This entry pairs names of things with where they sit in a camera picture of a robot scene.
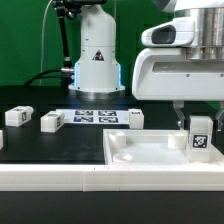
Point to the white square table top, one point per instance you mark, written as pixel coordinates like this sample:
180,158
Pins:
153,147

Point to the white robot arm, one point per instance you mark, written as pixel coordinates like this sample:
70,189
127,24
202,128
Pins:
96,71

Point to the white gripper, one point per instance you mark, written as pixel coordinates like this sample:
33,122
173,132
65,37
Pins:
183,60

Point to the white fence frame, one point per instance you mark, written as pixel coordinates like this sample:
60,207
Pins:
126,177

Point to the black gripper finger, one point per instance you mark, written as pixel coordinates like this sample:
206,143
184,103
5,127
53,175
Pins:
220,116

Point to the sheet of marker tags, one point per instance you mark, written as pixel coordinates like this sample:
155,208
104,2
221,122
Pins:
111,117

